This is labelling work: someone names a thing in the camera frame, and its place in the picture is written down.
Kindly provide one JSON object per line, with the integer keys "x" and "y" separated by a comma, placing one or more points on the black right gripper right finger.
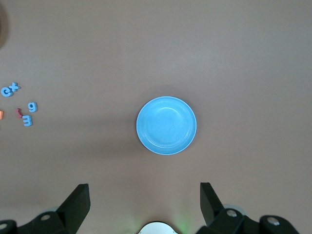
{"x": 219, "y": 219}

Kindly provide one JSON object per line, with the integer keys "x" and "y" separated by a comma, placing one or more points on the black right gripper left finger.
{"x": 63, "y": 217}

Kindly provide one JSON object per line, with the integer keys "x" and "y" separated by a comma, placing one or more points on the blue letter g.
{"x": 32, "y": 106}

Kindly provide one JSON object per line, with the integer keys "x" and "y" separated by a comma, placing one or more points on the blue letter x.
{"x": 15, "y": 86}

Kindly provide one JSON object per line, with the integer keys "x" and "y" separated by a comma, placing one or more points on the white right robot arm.
{"x": 157, "y": 229}

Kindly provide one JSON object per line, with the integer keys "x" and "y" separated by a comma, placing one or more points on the blue plate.
{"x": 166, "y": 125}

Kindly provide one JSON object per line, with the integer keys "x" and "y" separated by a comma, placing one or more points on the dark red letter I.
{"x": 18, "y": 113}

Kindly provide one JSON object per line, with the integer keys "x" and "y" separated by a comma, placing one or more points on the orange letter E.
{"x": 1, "y": 114}

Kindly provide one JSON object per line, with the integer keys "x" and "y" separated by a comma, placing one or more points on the brown table cover sheet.
{"x": 219, "y": 61}

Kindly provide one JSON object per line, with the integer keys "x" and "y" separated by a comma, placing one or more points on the cream plate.
{"x": 3, "y": 26}

